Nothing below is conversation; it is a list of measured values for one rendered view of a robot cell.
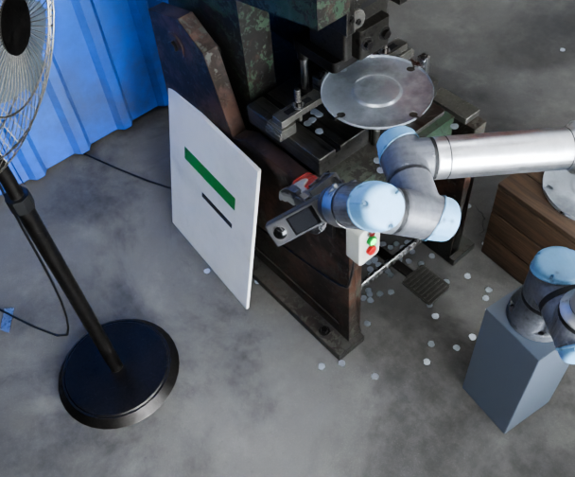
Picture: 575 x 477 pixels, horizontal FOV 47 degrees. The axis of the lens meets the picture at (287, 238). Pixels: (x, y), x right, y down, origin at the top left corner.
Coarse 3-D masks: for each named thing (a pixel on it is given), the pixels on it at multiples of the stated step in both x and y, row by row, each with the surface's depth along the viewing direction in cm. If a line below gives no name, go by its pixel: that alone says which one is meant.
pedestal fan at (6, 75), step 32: (0, 0) 126; (32, 0) 121; (0, 32) 106; (32, 32) 127; (0, 64) 123; (32, 64) 133; (0, 96) 128; (32, 96) 123; (0, 128) 129; (0, 160) 138; (32, 224) 153; (64, 288) 173; (96, 320) 189; (128, 320) 222; (96, 352) 215; (128, 352) 214; (160, 352) 213; (64, 384) 209; (96, 384) 208; (128, 384) 207; (160, 384) 206; (96, 416) 202; (128, 416) 201
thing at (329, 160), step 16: (288, 80) 188; (432, 80) 184; (272, 96) 185; (288, 96) 184; (256, 112) 181; (272, 112) 181; (304, 128) 176; (336, 128) 175; (352, 128) 174; (288, 144) 176; (304, 144) 172; (320, 144) 172; (336, 144) 172; (352, 144) 174; (304, 160) 174; (320, 160) 168; (336, 160) 173
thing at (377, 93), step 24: (360, 72) 176; (384, 72) 176; (408, 72) 175; (336, 96) 171; (360, 96) 169; (384, 96) 169; (408, 96) 169; (432, 96) 168; (360, 120) 165; (384, 120) 164; (408, 120) 163
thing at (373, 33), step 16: (368, 0) 155; (384, 0) 159; (368, 16) 158; (384, 16) 158; (320, 32) 163; (336, 32) 158; (368, 32) 157; (384, 32) 160; (336, 48) 162; (352, 48) 161; (368, 48) 158
